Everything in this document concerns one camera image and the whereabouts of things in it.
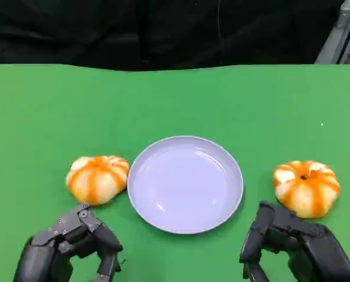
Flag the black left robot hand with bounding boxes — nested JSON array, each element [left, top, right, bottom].
[[12, 203, 124, 282]]

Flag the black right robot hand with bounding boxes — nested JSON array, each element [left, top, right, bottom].
[[239, 200, 350, 282]]

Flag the orange white toy bread roll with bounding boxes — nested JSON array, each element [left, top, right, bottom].
[[65, 155, 130, 206], [273, 160, 341, 220]]

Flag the lilac plate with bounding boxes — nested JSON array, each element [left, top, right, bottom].
[[127, 135, 245, 235]]

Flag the green table cloth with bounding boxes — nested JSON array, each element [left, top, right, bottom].
[[0, 63, 350, 282]]

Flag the black backdrop curtain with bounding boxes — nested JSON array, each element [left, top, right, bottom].
[[0, 0, 345, 71]]

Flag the grey metal frame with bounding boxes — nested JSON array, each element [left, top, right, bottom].
[[314, 0, 350, 65]]

